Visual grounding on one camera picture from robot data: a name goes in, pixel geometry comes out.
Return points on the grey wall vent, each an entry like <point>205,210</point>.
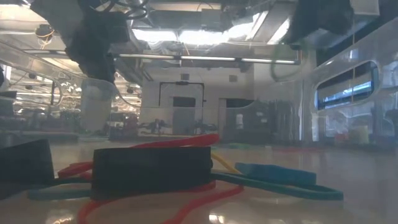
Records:
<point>233,78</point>
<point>185,76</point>

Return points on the clear plastic bin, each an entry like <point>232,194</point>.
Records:
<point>342,56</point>

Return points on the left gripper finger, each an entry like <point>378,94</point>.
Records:
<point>90,70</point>
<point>107,70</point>

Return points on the long ceiling light tube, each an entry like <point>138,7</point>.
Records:
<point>205,58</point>

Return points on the background robot workstation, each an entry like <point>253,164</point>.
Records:
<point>182,83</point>

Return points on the grey door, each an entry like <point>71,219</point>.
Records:
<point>183,123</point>

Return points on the blue rubber band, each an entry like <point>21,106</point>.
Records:
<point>273,172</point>

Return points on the white wall dispenser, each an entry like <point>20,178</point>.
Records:
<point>239,121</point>

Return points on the yellow-green container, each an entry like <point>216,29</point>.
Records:
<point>359,135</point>

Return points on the red rubber band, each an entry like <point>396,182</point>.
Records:
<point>205,202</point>
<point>186,141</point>

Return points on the yellow rubber band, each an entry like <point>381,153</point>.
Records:
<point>224,161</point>

